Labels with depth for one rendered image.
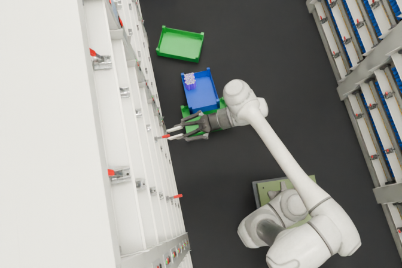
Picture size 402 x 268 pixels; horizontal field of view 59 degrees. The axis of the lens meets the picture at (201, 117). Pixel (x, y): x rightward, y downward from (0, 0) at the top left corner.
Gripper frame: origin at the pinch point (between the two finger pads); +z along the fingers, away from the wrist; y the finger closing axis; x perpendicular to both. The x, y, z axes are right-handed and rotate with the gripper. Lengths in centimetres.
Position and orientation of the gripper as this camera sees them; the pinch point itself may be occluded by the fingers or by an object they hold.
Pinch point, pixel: (174, 133)
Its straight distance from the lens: 158.2
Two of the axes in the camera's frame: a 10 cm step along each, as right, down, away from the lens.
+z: -9.4, 2.8, 1.9
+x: -2.6, -2.2, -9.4
